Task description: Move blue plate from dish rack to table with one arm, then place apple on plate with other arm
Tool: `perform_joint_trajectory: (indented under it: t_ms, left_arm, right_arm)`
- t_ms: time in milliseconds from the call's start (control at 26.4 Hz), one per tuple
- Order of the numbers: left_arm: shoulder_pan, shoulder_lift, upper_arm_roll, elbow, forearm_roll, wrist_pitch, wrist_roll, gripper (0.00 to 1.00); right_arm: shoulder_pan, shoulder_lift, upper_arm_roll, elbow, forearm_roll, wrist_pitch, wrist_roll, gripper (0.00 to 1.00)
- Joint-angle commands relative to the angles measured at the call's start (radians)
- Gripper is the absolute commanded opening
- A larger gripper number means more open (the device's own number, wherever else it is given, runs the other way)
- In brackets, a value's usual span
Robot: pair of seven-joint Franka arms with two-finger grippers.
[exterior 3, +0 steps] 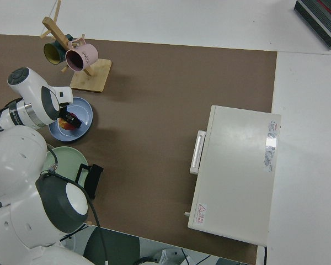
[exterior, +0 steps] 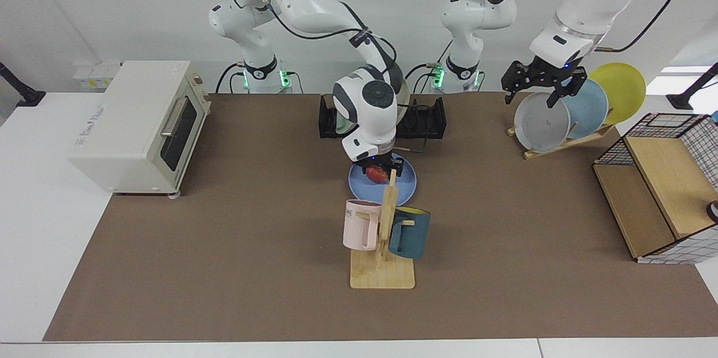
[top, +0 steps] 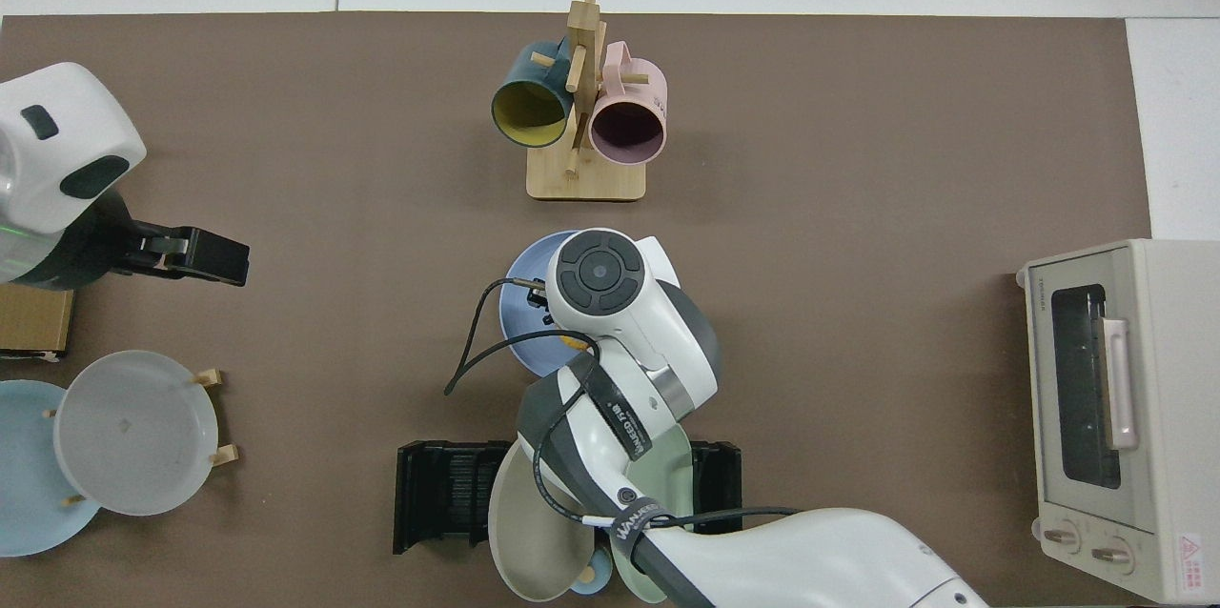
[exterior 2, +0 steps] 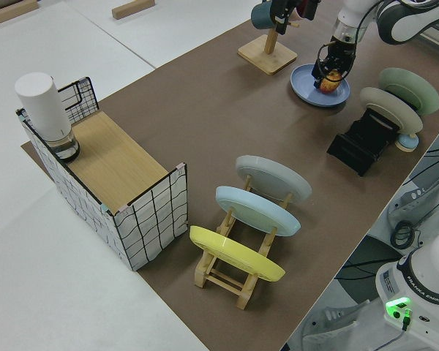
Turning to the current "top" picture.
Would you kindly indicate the wooden cup stand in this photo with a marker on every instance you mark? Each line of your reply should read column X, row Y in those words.
column 586, row 184

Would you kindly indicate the wooden plate rack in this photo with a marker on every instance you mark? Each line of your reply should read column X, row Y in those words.
column 210, row 377

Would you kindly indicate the pink cup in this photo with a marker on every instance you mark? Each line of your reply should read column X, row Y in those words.
column 629, row 131

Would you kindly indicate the beige plate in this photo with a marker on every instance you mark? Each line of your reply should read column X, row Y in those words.
column 534, row 541

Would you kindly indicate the brown table cloth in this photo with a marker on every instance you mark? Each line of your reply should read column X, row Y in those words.
column 286, row 322

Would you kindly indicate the pale green plate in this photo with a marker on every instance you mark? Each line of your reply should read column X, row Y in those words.
column 677, row 470

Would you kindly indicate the pale toaster oven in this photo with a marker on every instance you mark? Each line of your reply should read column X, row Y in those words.
column 1168, row 465

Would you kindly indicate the small blue round thing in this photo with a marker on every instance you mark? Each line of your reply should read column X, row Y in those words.
column 599, row 586

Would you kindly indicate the dark teal cup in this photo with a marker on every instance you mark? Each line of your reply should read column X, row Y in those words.
column 529, row 112

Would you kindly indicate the black dish rack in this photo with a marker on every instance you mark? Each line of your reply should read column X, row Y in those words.
column 438, row 494

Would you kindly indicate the light blue plate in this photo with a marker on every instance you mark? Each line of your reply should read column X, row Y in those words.
column 24, row 475

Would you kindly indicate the grey plate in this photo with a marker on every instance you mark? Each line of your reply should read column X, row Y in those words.
column 133, row 432

